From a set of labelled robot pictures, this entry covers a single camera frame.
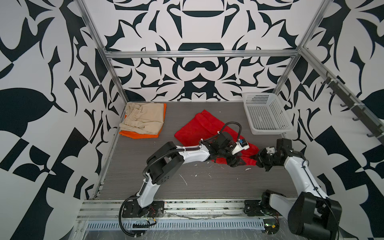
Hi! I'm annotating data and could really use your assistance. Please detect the red shorts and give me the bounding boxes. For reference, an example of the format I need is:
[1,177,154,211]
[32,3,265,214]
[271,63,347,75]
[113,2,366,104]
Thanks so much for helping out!
[175,110,259,166]

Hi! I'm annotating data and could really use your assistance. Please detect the aluminium frame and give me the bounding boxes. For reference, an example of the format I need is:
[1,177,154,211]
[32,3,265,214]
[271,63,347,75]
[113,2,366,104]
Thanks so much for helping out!
[80,1,384,240]

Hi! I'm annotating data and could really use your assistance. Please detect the wall hook rail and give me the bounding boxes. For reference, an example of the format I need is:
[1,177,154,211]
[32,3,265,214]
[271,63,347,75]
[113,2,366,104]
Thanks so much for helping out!
[322,71,384,145]

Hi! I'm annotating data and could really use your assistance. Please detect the white slotted cable duct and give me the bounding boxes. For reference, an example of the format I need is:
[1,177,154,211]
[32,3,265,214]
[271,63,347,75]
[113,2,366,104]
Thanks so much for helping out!
[85,218,266,232]

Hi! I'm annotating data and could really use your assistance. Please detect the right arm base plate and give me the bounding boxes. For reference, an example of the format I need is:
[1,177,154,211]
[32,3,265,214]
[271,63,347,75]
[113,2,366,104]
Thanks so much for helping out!
[244,200,281,217]

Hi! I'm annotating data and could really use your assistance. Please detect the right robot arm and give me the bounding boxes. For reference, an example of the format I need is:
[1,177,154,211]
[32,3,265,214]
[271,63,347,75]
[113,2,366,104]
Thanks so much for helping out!
[251,138,342,240]

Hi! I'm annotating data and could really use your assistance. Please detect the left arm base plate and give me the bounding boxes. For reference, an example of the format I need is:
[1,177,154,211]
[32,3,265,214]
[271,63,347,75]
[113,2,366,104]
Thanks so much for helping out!
[122,200,165,218]

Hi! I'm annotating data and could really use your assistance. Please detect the beige shorts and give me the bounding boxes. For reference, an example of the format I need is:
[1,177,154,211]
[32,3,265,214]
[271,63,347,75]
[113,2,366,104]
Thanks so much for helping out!
[119,101,165,135]

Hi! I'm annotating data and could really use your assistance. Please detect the black corrugated cable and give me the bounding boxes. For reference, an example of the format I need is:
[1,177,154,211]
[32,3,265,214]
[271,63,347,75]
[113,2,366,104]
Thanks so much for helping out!
[118,196,157,238]

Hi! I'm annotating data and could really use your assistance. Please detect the white laundry basket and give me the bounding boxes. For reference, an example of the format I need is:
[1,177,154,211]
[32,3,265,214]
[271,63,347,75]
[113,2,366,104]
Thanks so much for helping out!
[242,92,293,135]

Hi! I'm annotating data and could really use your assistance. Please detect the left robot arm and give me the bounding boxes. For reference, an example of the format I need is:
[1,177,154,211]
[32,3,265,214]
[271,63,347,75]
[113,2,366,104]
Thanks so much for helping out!
[137,132,250,209]

